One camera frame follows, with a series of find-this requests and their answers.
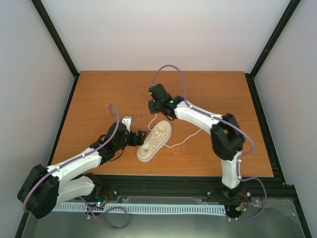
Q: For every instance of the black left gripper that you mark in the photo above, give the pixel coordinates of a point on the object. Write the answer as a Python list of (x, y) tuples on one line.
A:
[(140, 140)]

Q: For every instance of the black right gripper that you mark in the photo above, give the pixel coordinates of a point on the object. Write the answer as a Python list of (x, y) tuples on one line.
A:
[(152, 109)]

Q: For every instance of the white shoelace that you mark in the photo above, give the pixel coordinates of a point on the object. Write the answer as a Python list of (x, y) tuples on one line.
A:
[(183, 141)]

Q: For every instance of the white lace sneaker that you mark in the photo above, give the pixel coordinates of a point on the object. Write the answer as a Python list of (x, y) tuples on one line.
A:
[(162, 130)]

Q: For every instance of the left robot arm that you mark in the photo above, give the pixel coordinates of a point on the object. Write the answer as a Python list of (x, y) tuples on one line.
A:
[(46, 187)]

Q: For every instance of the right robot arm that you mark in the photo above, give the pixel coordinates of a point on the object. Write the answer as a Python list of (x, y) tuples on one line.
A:
[(226, 137)]

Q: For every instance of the small green-lit circuit board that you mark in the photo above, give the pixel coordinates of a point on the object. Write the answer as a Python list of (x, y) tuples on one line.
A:
[(99, 203)]

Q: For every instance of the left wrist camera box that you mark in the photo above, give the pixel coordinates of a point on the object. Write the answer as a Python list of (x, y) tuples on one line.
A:
[(128, 122)]

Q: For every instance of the black front mounting rail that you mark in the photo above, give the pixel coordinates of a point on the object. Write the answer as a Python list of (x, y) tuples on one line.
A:
[(209, 189)]

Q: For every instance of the light blue cable duct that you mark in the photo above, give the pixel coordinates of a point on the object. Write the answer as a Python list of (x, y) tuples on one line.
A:
[(161, 209)]

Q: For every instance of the black right table rail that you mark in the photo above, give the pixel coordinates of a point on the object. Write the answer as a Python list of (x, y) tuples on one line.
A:
[(279, 188)]

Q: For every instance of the black left frame post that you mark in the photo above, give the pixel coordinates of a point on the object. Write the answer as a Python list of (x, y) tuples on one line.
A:
[(43, 14)]

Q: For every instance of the black frame post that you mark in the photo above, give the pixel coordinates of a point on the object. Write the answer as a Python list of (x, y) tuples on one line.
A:
[(283, 21), (43, 14)]

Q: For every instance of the black right frame post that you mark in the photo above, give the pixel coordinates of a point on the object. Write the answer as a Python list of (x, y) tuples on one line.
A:
[(283, 21)]

